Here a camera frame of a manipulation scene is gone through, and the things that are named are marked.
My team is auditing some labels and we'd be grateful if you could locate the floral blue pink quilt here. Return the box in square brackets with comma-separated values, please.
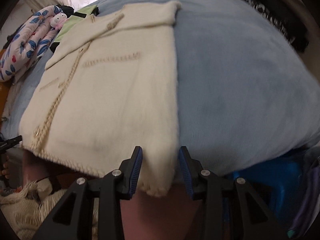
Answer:
[1, 5, 62, 82]

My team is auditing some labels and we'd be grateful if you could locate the green black folded garment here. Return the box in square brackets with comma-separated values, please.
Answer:
[50, 4, 99, 53]

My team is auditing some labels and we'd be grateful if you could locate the blue fleece bed sheet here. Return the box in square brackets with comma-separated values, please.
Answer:
[2, 0, 320, 178]

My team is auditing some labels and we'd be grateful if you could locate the cream fuzzy knit sweater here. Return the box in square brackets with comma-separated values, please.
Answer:
[19, 1, 181, 197]

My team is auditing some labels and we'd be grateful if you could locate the black white patterned fabric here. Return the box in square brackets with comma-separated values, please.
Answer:
[247, 0, 309, 53]

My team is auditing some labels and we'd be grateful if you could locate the white pink cat plush toy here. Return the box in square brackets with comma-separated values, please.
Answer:
[50, 13, 67, 30]

